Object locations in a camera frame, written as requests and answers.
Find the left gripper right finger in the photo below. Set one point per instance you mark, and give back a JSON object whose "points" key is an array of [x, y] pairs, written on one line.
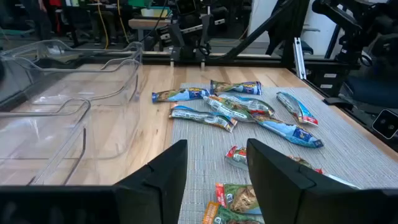
{"points": [[280, 186]]}

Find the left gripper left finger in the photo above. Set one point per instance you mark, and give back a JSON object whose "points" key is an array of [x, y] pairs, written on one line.
{"points": [[161, 186]]}

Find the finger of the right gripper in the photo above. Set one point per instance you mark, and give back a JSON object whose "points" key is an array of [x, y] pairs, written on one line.
{"points": [[205, 34], [176, 43]]}

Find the purple-ended granola bar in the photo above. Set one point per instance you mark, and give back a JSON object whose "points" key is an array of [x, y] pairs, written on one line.
{"points": [[236, 87], [180, 95], [289, 132]]}

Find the light blue granola bar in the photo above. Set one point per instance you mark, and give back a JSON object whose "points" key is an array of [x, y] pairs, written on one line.
{"points": [[202, 117]]}

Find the wooden workbench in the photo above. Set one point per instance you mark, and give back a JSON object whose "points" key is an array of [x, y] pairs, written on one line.
{"points": [[149, 23]]}

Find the grey woven placemat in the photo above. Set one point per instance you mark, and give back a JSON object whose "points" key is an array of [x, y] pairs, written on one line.
{"points": [[342, 149]]}

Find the clear plastic bin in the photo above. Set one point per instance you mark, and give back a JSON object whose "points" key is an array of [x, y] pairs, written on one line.
{"points": [[62, 46], [46, 140], [124, 109]]}

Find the black box white labels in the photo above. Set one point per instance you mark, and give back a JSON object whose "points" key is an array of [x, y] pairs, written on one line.
{"points": [[317, 82]]}

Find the dark blue seat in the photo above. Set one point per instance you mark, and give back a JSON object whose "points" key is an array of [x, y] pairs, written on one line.
{"points": [[373, 91]]}

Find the person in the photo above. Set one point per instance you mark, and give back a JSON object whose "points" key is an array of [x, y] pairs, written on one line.
{"points": [[40, 18]]}

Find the black neighbouring station robot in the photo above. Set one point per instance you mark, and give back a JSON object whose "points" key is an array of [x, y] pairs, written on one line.
{"points": [[351, 28]]}

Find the silver aluminium extrusion post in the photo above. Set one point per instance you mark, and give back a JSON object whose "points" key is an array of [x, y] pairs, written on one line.
{"points": [[299, 59]]}

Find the small black camera box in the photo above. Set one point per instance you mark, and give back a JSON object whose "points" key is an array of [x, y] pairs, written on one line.
{"points": [[385, 124]]}

